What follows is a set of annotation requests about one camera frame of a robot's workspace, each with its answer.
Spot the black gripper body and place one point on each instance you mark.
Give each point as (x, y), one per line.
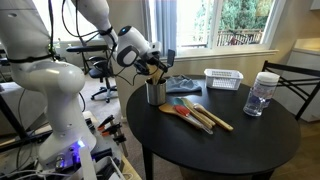
(145, 65)

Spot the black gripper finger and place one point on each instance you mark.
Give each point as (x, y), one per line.
(162, 68)
(160, 60)

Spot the black spatula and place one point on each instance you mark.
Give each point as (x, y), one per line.
(171, 58)

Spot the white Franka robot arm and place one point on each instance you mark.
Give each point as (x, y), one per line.
(60, 100)

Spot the silver metal bowl cup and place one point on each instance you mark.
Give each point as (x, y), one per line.
(156, 95)

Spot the teal silicone spatula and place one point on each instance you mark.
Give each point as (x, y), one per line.
(178, 101)

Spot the wide wooden spatula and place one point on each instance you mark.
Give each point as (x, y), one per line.
(170, 109)

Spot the red silicone spatula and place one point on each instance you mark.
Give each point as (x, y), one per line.
(182, 110)

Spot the wooden utensil in cup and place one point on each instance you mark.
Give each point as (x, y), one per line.
(154, 77)

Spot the blue cloth towel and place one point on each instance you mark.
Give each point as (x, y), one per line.
(183, 86)

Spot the grey curtain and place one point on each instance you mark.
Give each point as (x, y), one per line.
(161, 23)

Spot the black office chair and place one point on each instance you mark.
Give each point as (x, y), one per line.
(100, 71)

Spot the thin wooden spoon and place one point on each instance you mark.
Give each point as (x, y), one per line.
(193, 108)

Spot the white plastic basket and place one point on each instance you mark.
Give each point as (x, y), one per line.
(222, 80)

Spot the black orange clamp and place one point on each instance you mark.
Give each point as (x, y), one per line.
(106, 122)
(115, 131)

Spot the thick wooden spoon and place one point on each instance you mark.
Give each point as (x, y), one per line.
(213, 118)

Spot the white framed window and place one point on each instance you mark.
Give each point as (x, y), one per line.
(233, 23)

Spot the clear glass mug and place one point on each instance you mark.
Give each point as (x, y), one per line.
(254, 105)

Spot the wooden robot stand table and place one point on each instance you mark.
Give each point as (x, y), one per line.
(130, 171)

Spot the round black table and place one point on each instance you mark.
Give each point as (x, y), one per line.
(240, 143)

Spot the black dining chair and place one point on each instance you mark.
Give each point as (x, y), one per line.
(290, 70)

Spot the white counter cabinet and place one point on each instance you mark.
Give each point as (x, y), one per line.
(305, 80)

